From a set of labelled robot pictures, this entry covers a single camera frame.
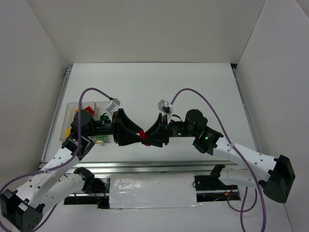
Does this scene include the red lego brick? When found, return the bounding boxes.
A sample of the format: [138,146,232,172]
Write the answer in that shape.
[139,129,150,146]

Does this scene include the green printed lego brick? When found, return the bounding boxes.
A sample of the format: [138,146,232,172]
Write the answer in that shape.
[99,115,109,121]

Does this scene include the green lego piece separated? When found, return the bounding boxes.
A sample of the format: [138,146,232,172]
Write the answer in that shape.
[96,135,109,143]

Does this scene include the yellow lego brick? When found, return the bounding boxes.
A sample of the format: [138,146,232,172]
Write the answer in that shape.
[66,129,71,137]

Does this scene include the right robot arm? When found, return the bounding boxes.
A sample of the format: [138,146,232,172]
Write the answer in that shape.
[140,109,295,203]

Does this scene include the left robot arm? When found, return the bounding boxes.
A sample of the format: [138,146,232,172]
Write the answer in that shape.
[0,109,143,232]

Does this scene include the clear container right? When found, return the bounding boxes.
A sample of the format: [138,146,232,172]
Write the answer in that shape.
[92,101,111,145]

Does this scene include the clear container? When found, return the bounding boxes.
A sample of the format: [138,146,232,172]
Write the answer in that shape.
[60,102,78,142]
[82,101,96,116]
[92,101,111,145]

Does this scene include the clear container middle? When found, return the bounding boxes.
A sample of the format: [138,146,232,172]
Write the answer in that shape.
[82,101,96,116]

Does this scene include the clear container left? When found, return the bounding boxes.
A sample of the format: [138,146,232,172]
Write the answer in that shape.
[60,102,78,142]

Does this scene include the white taped panel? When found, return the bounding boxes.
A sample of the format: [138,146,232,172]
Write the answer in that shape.
[109,174,197,209]

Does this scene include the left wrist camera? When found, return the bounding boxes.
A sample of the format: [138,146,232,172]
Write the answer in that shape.
[105,98,120,115]

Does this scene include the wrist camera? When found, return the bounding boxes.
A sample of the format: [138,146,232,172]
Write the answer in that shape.
[105,98,120,115]
[158,99,173,121]

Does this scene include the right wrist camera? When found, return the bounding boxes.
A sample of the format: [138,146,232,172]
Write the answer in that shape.
[158,99,173,121]

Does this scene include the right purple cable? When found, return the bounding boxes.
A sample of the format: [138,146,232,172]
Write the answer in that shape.
[170,88,267,232]

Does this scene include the purple cable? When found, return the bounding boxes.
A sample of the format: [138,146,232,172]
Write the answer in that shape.
[170,88,267,232]
[0,87,114,230]

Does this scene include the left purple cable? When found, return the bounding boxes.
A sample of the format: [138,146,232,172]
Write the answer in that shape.
[0,87,114,230]

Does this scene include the aluminium frame rail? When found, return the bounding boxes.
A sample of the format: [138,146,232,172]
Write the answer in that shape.
[43,67,245,174]

